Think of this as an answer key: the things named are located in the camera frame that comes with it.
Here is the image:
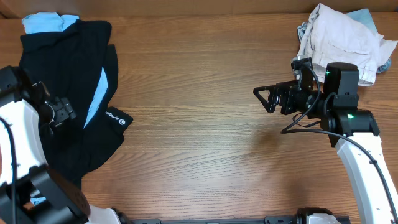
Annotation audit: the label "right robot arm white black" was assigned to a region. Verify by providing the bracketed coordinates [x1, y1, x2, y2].
[253, 60, 397, 223]

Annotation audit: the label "light blue printed t-shirt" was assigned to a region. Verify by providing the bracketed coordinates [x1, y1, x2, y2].
[22, 12, 108, 127]

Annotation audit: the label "beige folded shorts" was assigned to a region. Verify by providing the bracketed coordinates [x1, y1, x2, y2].
[297, 3, 397, 86]

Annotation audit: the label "black t-shirt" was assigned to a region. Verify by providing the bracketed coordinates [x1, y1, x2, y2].
[19, 21, 119, 187]

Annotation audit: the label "pale blue folded cloth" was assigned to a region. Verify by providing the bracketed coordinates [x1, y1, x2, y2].
[346, 9, 392, 73]

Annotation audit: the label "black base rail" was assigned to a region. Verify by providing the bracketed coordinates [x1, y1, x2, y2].
[130, 214, 351, 224]

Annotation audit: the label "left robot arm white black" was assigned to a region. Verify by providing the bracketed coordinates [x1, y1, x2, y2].
[1, 66, 130, 224]

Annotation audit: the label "black garment with logo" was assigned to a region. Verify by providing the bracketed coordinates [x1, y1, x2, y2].
[85, 107, 133, 172]

